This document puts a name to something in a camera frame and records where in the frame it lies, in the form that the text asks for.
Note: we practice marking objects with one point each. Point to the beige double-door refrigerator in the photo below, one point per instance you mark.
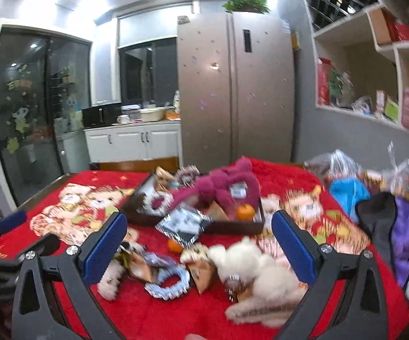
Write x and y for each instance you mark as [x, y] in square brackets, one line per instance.
[236, 88]

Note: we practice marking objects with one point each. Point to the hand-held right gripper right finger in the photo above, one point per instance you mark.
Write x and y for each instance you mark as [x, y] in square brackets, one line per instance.
[293, 251]

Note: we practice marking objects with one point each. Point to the white mug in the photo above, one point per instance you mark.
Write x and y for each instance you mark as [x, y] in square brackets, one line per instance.
[123, 119]

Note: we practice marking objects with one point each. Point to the black box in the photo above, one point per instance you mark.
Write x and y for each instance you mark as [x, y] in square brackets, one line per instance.
[225, 227]

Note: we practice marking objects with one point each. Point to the silver foil packet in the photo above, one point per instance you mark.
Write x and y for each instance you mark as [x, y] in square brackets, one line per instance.
[185, 223]

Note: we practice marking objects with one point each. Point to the white scrunchie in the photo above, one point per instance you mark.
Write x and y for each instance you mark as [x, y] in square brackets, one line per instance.
[158, 202]

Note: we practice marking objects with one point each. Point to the leopard print scrunchie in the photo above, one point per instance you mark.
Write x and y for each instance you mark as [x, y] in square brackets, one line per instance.
[186, 175]

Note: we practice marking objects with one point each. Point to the tall red gift box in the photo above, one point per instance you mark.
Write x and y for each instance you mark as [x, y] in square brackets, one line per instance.
[324, 81]

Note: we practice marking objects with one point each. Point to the blue plastic bag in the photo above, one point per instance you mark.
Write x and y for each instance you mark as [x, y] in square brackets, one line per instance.
[348, 193]

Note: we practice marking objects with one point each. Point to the tangerine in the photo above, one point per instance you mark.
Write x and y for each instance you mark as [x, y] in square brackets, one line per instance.
[174, 246]
[245, 211]

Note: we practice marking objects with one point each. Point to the magenta plush bear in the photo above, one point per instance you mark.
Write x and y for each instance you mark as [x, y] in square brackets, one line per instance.
[211, 187]

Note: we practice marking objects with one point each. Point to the filled plastic bag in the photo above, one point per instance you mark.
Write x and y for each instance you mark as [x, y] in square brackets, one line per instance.
[177, 101]

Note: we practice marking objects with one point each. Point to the white fluffy pom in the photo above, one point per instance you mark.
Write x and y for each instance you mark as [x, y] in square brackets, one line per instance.
[110, 283]

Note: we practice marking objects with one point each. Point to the yellow notice sticker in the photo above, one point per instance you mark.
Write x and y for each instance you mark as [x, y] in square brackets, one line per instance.
[295, 40]

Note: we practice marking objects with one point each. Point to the brown paper packet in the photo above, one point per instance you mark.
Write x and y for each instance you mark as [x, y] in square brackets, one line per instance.
[201, 272]

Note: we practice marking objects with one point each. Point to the black lattice wine rack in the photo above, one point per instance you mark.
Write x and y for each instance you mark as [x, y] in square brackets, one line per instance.
[339, 0]

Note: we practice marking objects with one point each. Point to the knotted clear plastic bag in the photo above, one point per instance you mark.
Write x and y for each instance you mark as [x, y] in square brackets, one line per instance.
[401, 173]

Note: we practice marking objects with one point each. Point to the black microwave oven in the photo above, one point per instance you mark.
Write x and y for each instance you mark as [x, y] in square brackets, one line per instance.
[101, 115]

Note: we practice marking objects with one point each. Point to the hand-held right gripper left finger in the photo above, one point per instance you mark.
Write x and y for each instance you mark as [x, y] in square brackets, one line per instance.
[105, 251]

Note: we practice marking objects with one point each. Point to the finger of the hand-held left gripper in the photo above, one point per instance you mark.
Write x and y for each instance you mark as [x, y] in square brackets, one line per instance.
[11, 221]
[38, 246]

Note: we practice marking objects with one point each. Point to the red printed blanket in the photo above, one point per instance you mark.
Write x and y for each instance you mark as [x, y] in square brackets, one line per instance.
[155, 311]

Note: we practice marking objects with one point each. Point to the cream plastic basin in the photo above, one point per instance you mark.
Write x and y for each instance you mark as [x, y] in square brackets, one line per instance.
[151, 114]

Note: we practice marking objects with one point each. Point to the white shelf unit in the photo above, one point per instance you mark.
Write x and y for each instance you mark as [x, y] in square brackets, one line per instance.
[357, 60]

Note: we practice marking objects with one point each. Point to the purple cloth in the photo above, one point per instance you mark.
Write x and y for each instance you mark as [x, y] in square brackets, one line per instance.
[408, 233]

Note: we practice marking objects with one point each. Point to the light blue scrunchie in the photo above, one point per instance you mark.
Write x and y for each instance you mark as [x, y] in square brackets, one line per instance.
[169, 280]

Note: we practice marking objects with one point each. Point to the cream plush toy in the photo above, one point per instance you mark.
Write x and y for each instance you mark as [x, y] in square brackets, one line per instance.
[261, 272]

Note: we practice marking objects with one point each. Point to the white kitchen cabinet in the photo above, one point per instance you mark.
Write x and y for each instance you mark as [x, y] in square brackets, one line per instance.
[133, 141]

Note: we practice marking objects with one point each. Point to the green potted plant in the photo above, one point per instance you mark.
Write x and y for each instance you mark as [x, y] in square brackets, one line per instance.
[245, 1]

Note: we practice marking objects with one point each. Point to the glass sliding door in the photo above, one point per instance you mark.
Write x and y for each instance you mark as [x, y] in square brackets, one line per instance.
[38, 113]

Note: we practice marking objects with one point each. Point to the dark kitchen window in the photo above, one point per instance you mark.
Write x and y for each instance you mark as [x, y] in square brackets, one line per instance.
[147, 71]

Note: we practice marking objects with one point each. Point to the tan paper packet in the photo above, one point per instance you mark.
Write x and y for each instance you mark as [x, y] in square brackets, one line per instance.
[163, 177]

